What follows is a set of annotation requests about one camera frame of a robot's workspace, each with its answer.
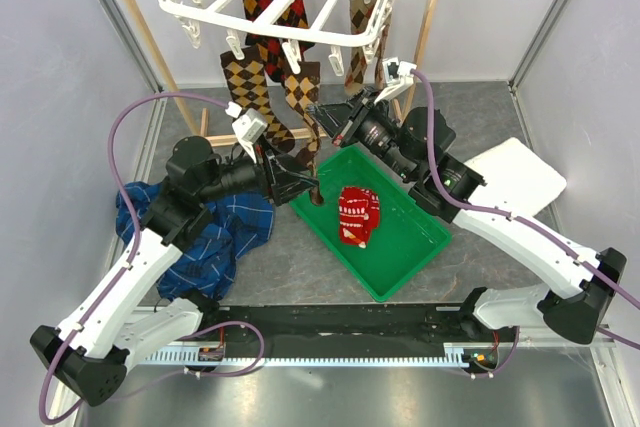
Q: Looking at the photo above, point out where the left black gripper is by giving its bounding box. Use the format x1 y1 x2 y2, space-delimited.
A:
197 134 319 206

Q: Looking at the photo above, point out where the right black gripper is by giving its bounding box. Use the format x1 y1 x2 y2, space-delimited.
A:
306 86 416 181

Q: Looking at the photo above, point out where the brown yellow argyle sock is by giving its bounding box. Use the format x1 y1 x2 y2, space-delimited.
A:
283 61 321 177
220 46 295 153

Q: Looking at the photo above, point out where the red christmas sock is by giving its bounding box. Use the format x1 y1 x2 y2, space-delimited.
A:
338 186 381 234
339 221 371 249

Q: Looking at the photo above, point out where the tan brown argyle sock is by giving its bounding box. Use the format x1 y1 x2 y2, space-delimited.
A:
343 0 394 96

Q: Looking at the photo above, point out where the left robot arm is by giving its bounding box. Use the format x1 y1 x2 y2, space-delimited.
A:
30 136 319 406

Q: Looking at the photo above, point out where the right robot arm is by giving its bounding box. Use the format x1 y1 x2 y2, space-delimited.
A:
310 84 638 345

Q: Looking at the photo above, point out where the white plastic clip hanger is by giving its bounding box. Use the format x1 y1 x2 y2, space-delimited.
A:
158 0 394 76

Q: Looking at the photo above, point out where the black red argyle sock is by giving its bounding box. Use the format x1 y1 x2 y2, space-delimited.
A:
241 0 316 84

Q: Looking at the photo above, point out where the blue plaid shirt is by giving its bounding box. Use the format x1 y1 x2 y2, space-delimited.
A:
115 179 277 300

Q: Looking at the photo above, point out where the green plastic tray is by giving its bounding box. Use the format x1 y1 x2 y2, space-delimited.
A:
291 146 451 302

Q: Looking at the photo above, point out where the wooden clothes rack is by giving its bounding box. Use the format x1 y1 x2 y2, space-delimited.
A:
97 0 452 170

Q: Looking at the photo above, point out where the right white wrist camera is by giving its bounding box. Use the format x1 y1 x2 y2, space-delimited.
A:
374 57 417 104

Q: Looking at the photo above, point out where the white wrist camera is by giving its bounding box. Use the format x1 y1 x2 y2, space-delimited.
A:
225 102 268 163
374 57 417 104

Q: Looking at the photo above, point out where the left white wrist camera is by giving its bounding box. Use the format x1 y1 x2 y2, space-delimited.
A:
225 102 268 163

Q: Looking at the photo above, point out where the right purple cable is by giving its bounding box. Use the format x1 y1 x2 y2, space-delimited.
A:
409 69 640 348

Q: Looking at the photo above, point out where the purple cable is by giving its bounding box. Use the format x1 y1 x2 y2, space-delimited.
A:
38 91 231 424
409 69 640 348

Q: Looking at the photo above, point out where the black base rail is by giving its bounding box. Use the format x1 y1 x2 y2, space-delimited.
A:
199 303 516 361

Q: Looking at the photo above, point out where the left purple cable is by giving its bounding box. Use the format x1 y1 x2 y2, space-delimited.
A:
38 91 231 424

